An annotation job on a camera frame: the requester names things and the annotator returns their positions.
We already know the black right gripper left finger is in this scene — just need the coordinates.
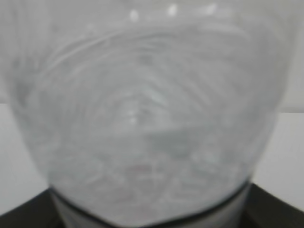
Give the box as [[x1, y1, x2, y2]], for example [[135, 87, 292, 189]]
[[0, 190, 62, 228]]

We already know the clear water bottle red label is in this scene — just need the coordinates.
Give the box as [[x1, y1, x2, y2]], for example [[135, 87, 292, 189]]
[[0, 0, 304, 228]]

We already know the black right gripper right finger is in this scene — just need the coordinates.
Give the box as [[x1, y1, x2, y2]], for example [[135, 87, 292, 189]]
[[244, 184, 304, 228]]

